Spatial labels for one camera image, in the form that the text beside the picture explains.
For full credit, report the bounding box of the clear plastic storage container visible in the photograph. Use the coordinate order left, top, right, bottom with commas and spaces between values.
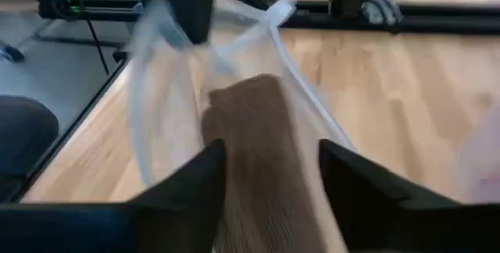
455, 104, 500, 203

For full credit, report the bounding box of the black metal rail frame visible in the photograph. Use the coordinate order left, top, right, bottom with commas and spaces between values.
77, 0, 500, 35

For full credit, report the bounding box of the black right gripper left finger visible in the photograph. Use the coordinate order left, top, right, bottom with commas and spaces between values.
128, 138, 227, 253

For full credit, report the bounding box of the dark blue rounded object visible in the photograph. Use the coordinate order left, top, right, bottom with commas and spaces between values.
0, 95, 59, 203

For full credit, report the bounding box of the brown elastic bandage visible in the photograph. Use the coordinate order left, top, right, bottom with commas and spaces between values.
201, 73, 348, 253

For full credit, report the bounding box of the clear plastic zip bag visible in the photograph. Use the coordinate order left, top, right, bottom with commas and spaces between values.
127, 0, 356, 191

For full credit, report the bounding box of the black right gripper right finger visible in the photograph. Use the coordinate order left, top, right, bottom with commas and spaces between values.
319, 139, 500, 253

